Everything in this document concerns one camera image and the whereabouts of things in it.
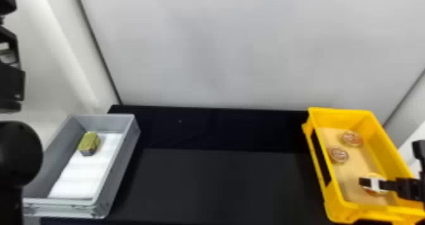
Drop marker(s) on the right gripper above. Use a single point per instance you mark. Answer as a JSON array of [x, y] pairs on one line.
[[411, 188]]

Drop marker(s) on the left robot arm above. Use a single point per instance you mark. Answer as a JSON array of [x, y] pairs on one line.
[[16, 153]]

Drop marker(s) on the yellow box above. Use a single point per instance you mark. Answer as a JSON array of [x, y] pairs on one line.
[[375, 130]]

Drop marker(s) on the grey box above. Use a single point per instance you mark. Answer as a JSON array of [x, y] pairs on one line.
[[59, 143]]

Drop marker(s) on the white foam pad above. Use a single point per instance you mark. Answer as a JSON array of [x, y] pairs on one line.
[[86, 176]]

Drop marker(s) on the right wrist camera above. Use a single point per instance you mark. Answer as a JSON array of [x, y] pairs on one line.
[[419, 156]]

